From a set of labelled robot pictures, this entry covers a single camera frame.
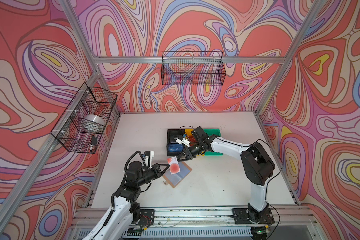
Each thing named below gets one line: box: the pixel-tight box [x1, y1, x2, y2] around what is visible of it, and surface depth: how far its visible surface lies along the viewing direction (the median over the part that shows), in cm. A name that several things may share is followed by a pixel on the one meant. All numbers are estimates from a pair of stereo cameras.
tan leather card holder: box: [162, 161, 193, 188], surface depth 88 cm
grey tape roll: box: [81, 114, 106, 133], surface depth 74 cm
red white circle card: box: [167, 156, 181, 175], surface depth 79 cm
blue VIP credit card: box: [168, 144, 184, 152], surface depth 99 cm
